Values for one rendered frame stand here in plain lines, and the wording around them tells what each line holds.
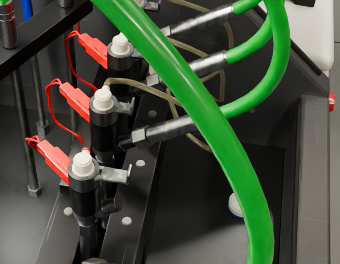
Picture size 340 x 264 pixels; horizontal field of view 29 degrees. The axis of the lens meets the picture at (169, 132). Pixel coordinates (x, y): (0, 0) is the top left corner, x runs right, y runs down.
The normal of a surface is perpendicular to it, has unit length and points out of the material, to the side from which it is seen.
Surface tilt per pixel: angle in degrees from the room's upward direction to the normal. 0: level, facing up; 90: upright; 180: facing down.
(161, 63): 67
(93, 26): 90
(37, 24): 0
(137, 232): 0
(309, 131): 0
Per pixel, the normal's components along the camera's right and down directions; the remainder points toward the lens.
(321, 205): 0.06, -0.66
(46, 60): -0.15, 0.74
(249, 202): -0.08, 0.57
